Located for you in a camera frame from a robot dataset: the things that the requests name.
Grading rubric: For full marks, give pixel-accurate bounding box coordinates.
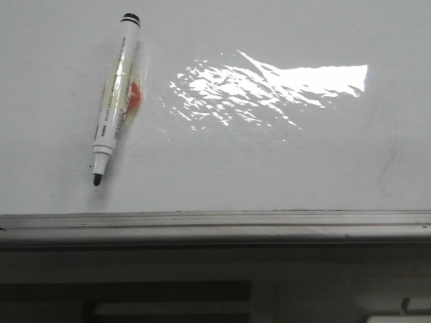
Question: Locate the white box bottom right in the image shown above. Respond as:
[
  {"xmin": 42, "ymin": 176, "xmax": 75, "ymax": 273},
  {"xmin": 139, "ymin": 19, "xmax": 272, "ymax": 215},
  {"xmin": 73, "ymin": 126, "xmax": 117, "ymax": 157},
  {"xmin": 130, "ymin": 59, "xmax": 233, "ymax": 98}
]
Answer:
[{"xmin": 366, "ymin": 297, "xmax": 430, "ymax": 323}]

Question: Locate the dark slotted panel below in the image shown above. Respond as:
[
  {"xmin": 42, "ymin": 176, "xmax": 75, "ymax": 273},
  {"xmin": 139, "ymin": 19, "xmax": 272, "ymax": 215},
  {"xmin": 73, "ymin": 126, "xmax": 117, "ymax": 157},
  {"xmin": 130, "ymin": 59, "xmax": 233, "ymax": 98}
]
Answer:
[{"xmin": 1, "ymin": 281, "xmax": 252, "ymax": 322}]

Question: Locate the white black whiteboard marker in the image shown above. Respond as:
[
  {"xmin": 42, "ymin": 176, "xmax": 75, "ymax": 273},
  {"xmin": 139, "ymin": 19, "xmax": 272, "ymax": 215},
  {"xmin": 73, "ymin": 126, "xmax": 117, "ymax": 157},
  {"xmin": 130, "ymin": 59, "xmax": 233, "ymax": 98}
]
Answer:
[{"xmin": 92, "ymin": 13, "xmax": 141, "ymax": 186}]

